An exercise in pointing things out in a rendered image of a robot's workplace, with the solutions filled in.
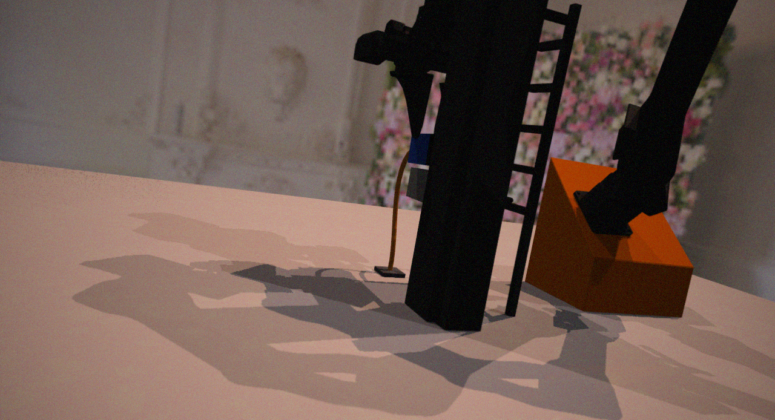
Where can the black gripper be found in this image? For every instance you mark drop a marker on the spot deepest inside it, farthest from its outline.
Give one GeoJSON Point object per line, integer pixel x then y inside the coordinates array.
{"type": "Point", "coordinates": [411, 64]}

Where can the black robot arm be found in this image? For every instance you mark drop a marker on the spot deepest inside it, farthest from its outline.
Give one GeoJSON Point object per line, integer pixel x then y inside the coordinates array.
{"type": "Point", "coordinates": [648, 144]}

